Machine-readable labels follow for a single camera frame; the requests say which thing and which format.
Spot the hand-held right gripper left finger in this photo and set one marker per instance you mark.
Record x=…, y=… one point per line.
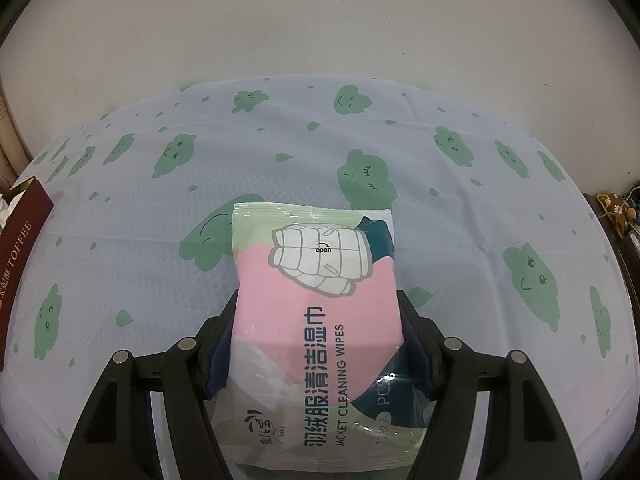
x=217, y=360

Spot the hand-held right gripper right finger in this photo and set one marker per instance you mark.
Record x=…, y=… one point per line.
x=417, y=355

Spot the pink wet wipes packet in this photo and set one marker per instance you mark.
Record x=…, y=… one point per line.
x=310, y=320

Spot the gold and red tin box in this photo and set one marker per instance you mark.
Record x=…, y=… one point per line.
x=20, y=260

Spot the brown floral item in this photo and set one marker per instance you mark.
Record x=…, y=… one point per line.
x=617, y=207

